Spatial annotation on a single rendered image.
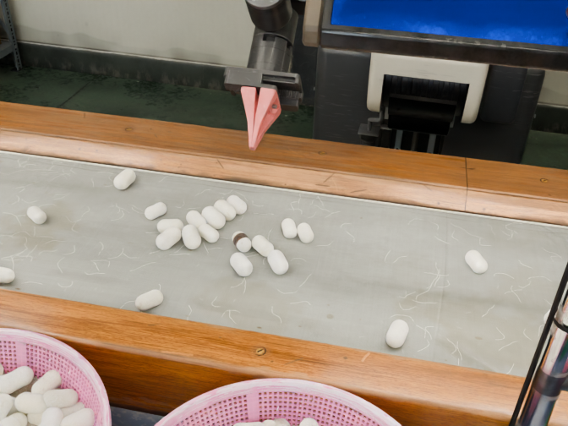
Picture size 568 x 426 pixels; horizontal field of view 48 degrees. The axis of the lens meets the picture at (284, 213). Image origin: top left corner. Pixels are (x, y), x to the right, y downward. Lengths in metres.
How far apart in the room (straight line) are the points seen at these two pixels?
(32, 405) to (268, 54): 0.52
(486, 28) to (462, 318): 0.33
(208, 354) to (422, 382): 0.20
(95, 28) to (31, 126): 2.15
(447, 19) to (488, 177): 0.44
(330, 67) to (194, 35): 1.45
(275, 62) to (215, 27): 2.08
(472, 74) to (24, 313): 0.91
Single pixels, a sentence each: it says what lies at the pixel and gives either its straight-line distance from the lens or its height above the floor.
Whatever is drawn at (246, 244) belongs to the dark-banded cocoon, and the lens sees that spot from 0.77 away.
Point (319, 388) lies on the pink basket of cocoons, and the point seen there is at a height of 0.77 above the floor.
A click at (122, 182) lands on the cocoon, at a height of 0.76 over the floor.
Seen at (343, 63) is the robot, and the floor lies 0.64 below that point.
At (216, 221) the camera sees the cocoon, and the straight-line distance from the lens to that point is 0.81.
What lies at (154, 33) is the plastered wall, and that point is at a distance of 3.07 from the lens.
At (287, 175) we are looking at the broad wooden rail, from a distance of 0.91.
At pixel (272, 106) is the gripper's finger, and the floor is 0.85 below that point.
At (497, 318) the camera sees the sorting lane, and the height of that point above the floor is 0.74.
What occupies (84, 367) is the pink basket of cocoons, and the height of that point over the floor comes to 0.77.
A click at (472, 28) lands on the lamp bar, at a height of 1.07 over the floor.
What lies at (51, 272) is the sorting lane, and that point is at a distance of 0.79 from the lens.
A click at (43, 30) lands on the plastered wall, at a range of 3.34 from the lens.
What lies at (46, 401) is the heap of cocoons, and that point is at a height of 0.74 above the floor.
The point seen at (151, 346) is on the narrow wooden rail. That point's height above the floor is 0.76.
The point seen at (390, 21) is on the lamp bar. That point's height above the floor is 1.07.
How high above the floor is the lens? 1.22
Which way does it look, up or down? 35 degrees down
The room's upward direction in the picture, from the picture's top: 2 degrees clockwise
